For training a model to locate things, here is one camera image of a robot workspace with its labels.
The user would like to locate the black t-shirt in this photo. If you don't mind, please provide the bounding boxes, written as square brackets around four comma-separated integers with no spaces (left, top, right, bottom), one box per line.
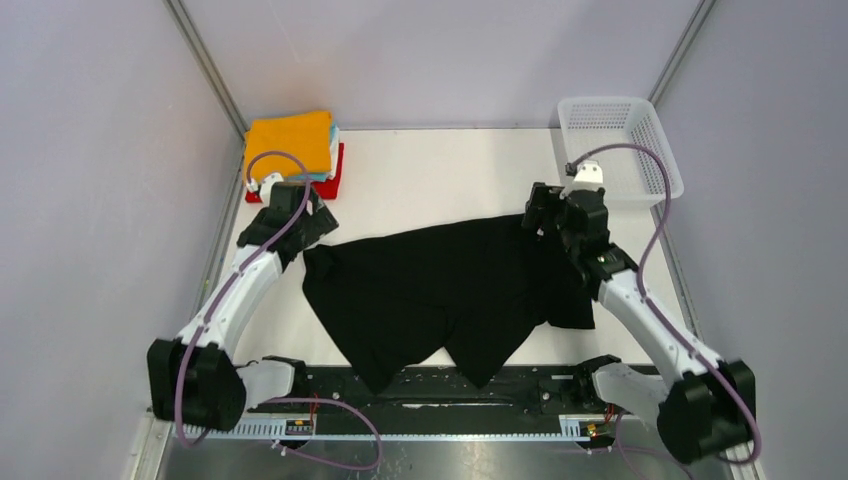
[302,215,595,394]

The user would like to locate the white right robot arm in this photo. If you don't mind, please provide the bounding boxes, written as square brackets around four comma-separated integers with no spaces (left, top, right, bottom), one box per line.
[521,182,762,464]

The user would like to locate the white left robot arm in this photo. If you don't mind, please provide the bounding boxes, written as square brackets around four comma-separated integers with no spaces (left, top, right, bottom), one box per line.
[147,182,338,431]

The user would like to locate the red folded t-shirt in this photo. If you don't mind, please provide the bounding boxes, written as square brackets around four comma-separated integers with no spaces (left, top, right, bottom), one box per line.
[244,143,345,204]

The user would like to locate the white plastic basket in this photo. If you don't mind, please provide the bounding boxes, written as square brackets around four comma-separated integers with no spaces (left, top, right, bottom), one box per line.
[557,96,684,210]

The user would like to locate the orange folded t-shirt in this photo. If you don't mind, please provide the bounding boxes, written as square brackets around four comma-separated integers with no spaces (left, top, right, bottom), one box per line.
[244,110,334,182]

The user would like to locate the white folded t-shirt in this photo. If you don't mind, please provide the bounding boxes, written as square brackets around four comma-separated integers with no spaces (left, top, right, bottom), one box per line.
[326,124,340,180]

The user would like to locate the light blue folded t-shirt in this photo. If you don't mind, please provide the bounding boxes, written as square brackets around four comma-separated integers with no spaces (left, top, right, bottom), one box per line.
[309,123,340,182]

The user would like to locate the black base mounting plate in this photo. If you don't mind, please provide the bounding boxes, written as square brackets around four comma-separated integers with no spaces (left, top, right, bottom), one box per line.
[251,364,618,441]

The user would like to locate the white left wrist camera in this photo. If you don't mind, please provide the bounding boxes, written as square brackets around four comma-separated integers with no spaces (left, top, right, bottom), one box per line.
[245,172,285,205]

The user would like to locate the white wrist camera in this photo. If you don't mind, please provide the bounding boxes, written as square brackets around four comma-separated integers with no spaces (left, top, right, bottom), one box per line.
[560,160,604,199]
[245,172,285,205]

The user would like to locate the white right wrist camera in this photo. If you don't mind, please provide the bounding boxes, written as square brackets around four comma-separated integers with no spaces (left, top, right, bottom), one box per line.
[560,160,604,199]

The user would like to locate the slotted cable duct rail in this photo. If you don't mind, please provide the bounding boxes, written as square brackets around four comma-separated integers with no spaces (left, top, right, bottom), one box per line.
[172,415,598,444]

